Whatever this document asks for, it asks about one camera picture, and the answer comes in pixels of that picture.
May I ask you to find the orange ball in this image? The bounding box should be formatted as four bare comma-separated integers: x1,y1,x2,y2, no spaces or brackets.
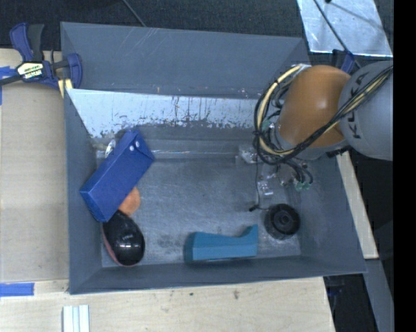
117,187,142,217

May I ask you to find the blue cardboard box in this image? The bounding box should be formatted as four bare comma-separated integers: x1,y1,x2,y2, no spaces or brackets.
79,129,156,223

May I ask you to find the teal foam block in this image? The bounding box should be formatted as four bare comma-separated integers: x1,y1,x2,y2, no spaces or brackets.
183,223,260,264

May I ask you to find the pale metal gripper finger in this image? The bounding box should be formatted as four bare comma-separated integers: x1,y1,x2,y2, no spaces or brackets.
258,173,275,197
235,145,261,165

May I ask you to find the grey metal bin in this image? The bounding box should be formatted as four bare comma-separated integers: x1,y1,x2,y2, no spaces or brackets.
59,21,368,295

